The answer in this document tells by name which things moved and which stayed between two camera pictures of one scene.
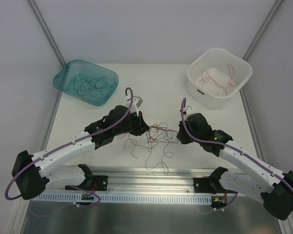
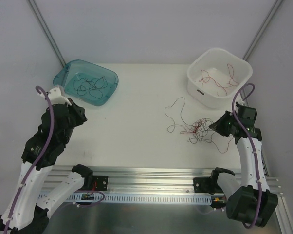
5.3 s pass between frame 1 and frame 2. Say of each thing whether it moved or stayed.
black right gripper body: moved
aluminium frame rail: stayed
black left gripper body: moved
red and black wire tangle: moved
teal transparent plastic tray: stayed
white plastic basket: stayed
